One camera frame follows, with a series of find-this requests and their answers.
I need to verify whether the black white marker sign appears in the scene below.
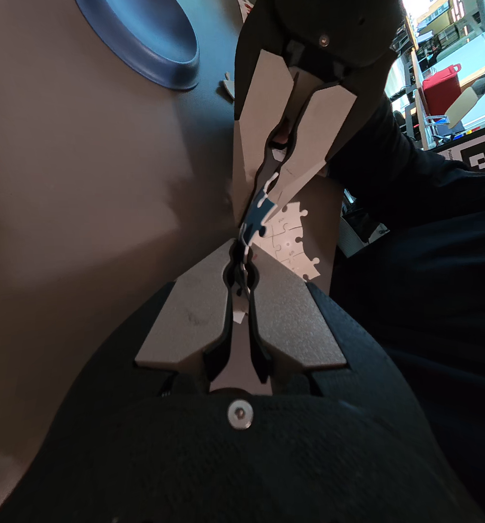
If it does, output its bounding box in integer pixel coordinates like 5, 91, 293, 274
436, 127, 485, 175

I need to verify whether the blue round ball stand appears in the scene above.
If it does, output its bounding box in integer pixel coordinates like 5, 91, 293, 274
75, 0, 201, 91

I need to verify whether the red container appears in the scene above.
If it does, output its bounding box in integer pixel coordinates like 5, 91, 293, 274
422, 63, 462, 118

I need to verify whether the single white puzzle piece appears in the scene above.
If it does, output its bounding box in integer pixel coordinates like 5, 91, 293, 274
239, 172, 280, 251

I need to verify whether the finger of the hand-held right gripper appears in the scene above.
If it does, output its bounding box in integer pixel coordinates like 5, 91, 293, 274
231, 49, 296, 226
274, 83, 358, 206

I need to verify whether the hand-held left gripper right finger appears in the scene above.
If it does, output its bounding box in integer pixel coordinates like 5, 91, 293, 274
242, 239, 347, 385

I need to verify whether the person's right forearm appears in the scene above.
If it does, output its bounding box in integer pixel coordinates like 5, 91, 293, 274
328, 94, 485, 229

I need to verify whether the assembled curved puzzle section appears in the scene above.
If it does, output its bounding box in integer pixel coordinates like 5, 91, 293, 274
229, 200, 321, 324

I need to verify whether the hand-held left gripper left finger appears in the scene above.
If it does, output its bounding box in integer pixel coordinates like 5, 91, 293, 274
135, 239, 243, 382

